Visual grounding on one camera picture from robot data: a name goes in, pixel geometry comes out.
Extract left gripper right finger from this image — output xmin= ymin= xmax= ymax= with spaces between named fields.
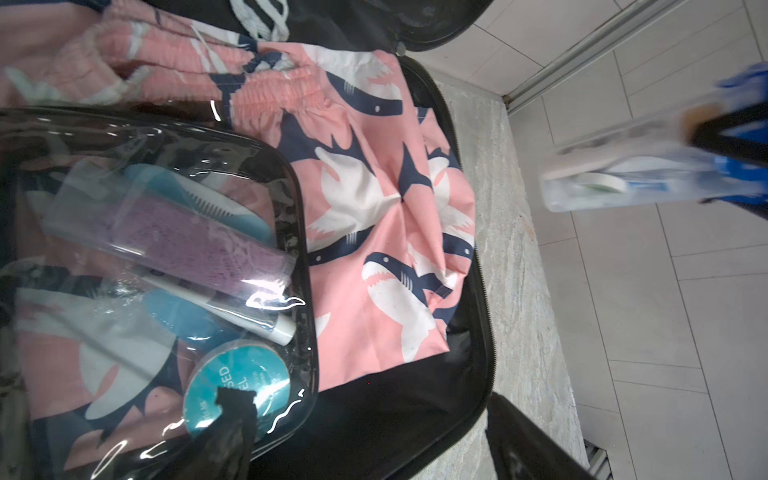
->
xmin=485 ymin=392 xmax=592 ymax=480

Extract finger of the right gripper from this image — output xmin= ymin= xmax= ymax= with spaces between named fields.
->
xmin=691 ymin=102 xmax=767 ymax=165

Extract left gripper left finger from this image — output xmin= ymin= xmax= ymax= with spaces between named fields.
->
xmin=154 ymin=387 xmax=258 ymax=479

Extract clear container blue lid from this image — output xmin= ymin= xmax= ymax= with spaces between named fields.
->
xmin=538 ymin=63 xmax=767 ymax=217

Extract clear black-trimmed toiletry bag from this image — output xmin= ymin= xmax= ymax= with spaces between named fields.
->
xmin=1 ymin=107 xmax=318 ymax=479

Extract pink shark print shorts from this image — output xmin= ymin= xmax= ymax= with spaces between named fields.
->
xmin=0 ymin=0 xmax=477 ymax=475

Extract teal round jar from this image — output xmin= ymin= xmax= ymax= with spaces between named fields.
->
xmin=183 ymin=340 xmax=291 ymax=436

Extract white tube in bag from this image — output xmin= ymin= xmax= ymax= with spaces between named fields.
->
xmin=133 ymin=268 xmax=297 ymax=346

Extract right aluminium corner post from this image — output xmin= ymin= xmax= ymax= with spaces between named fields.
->
xmin=503 ymin=0 xmax=684 ymax=116

